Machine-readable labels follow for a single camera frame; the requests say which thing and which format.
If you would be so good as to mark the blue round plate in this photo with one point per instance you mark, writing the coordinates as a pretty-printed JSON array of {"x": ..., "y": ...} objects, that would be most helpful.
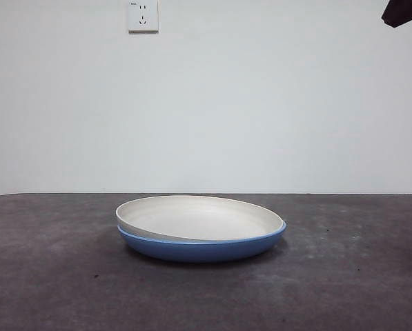
[{"x": 198, "y": 251}]

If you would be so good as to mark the white wall socket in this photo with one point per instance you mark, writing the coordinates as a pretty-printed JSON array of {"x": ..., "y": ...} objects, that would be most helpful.
[{"x": 143, "y": 17}]

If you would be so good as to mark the white round plate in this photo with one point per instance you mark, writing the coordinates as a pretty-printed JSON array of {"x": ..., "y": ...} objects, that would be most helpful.
[{"x": 198, "y": 217}]

